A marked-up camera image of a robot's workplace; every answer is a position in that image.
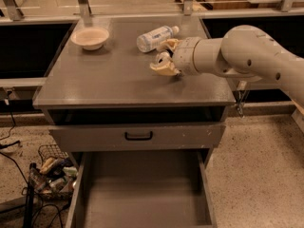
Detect clear plastic water bottle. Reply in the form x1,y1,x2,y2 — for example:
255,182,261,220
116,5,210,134
137,26,180,52

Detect black drawer handle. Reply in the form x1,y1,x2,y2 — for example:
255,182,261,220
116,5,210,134
124,131,154,142

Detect metal rail frame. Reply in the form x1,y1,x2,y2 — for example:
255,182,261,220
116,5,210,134
0,0,304,22

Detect grey top drawer front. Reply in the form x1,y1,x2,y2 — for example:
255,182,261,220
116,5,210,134
49,123,225,152

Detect open grey middle drawer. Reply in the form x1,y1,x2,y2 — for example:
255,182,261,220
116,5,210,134
65,150,218,228

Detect blue pepsi can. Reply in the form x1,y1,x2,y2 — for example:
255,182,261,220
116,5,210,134
156,51,171,66

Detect black stand pole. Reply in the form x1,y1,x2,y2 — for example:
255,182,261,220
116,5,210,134
23,162,36,228

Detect grey drawer cabinet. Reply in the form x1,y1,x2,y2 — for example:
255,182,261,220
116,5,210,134
32,15,237,163

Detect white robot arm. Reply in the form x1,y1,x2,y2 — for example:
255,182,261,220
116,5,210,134
150,26,304,106

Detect wire basket with items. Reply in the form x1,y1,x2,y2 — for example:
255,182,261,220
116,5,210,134
30,144,78,201

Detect white paper bowl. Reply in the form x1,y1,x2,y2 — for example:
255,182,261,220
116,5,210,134
70,27,109,50

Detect black floor cable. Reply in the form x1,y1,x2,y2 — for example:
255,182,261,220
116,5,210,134
0,90,22,150

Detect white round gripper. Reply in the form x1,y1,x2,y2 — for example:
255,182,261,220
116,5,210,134
150,37,201,76

